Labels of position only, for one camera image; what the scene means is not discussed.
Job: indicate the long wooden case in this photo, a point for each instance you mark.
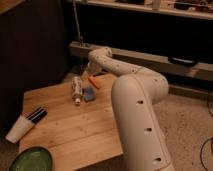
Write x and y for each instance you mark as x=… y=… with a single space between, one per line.
x=140 y=58

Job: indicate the white paper cup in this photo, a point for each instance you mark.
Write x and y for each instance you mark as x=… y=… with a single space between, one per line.
x=20 y=128

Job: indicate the black case handle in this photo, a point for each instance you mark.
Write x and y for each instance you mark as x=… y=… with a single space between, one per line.
x=187 y=63

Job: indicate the upper wooden shelf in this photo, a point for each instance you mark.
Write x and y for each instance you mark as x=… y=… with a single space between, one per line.
x=153 y=8

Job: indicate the green plate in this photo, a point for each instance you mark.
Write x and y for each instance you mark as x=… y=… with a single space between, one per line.
x=33 y=159

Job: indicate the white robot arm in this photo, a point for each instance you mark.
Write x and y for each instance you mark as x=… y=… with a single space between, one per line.
x=133 y=95

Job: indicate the clear plastic bottle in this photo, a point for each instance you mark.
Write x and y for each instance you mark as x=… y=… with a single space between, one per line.
x=77 y=91

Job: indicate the wooden table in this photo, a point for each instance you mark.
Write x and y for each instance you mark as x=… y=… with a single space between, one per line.
x=76 y=136

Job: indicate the metal pole stand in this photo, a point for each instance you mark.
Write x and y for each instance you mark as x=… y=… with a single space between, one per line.
x=79 y=36

